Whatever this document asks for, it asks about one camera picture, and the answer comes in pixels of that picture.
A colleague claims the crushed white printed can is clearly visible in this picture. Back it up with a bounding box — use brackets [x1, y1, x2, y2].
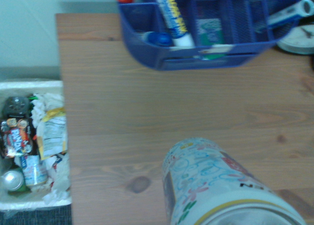
[21, 155, 49, 188]

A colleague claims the white printed drink can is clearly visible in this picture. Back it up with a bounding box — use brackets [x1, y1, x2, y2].
[161, 136, 308, 225]

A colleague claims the yellow and white wrapper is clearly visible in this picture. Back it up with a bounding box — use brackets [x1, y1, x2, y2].
[36, 107, 68, 161]

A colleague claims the white blue marker tube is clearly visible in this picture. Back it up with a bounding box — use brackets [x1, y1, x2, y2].
[150, 0, 196, 48]

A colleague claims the black alarm clock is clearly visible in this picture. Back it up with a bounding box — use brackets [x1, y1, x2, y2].
[276, 23, 314, 56]

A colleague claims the silver topped green can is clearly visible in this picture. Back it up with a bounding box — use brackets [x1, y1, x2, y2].
[1, 169, 31, 194]

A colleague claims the black snack wrapper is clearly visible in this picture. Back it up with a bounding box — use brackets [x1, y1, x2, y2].
[0, 116, 40, 159]

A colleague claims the white trash bin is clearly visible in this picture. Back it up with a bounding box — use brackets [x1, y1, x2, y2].
[0, 78, 73, 211]

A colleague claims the green labelled box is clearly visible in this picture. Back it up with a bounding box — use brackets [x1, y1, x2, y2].
[196, 18, 226, 61]

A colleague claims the blue mesh desk organizer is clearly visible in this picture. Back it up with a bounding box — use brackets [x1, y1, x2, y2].
[117, 0, 302, 71]

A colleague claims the white marker with blue band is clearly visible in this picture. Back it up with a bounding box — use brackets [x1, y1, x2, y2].
[266, 0, 314, 30]

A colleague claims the black round plastic piece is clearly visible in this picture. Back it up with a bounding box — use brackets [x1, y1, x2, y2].
[1, 96, 31, 118]

